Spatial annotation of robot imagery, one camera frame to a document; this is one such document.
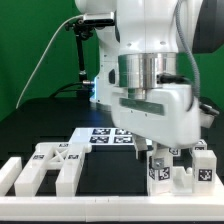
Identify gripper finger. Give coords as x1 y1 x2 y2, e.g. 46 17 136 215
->
133 134 148 160
152 143 173 169

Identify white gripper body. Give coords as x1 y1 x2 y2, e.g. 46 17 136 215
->
111 84 201 149

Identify white chair seat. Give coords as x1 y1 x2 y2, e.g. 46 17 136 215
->
146 165 219 198

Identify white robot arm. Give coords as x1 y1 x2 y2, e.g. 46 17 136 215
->
75 0 218 169

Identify white tagged cube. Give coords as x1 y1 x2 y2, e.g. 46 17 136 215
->
169 148 181 157
190 139 207 151

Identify white U-shaped fence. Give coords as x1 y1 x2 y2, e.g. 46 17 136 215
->
0 157 224 222

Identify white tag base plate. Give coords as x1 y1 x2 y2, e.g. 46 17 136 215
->
69 127 133 145

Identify black cables at base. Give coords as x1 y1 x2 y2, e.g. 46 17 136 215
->
48 79 96 99

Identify white chair back frame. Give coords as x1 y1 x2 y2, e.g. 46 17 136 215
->
14 142 92 197

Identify black camera stand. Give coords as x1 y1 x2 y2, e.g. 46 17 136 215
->
65 19 93 99

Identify grey camera on stand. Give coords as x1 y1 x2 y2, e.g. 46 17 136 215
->
83 12 115 27

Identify white camera cable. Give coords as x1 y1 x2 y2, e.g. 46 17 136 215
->
15 14 85 110

